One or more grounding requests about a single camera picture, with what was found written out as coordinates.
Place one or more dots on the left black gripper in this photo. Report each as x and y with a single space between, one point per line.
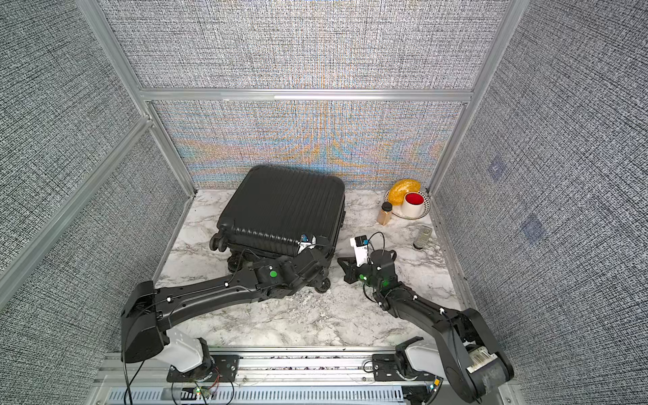
320 275

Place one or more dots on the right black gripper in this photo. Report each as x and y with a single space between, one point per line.
350 268

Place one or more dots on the black ribbed hard-shell suitcase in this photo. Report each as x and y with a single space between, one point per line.
273 207

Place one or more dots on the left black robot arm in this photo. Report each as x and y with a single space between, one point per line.
150 315

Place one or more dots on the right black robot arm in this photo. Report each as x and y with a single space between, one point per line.
463 351

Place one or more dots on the brown spice jar black lid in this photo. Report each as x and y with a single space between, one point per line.
385 213

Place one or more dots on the clear glass jar lying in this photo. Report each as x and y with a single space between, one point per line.
422 239

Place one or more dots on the white patterned plate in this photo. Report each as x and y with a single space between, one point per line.
397 209

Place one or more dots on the white cup red inside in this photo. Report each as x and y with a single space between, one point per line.
413 206

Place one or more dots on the yellow bread loaf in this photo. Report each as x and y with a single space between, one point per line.
401 189

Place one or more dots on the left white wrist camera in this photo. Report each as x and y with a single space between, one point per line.
307 242

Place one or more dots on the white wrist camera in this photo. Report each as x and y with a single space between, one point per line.
307 242
360 244

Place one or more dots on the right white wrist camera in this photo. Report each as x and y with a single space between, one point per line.
360 244

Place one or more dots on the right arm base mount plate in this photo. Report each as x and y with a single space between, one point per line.
385 369

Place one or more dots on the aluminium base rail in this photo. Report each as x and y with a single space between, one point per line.
292 366

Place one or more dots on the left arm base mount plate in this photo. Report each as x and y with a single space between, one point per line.
223 367

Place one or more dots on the white slotted cable duct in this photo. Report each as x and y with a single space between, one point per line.
262 395

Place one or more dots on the aluminium enclosure frame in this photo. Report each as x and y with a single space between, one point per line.
28 259

